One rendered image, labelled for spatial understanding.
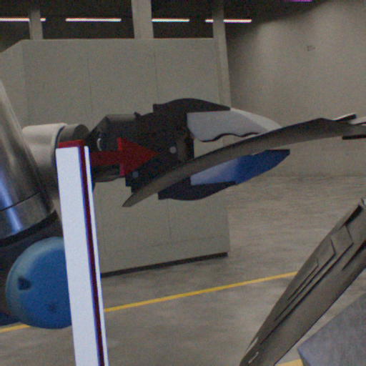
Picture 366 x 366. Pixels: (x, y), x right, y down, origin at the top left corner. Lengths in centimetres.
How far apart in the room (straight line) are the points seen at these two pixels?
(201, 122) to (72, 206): 25
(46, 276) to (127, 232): 631
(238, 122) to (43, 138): 19
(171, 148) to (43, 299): 18
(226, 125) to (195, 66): 665
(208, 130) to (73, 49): 616
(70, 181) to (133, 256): 652
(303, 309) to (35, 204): 32
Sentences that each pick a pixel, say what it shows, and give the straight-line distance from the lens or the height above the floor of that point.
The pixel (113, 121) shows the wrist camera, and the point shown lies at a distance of 58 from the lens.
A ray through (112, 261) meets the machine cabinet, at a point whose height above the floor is 14.
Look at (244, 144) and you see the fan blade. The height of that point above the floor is 118.
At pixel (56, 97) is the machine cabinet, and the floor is 172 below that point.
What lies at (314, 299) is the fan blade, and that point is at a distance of 76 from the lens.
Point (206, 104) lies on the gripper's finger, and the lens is 65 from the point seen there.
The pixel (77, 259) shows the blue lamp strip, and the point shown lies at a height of 112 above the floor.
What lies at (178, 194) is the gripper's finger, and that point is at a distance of 65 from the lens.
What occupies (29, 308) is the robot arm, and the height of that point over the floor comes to 107.
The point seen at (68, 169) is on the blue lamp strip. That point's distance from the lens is 43.
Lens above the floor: 118
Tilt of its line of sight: 3 degrees down
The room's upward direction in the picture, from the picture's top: 5 degrees counter-clockwise
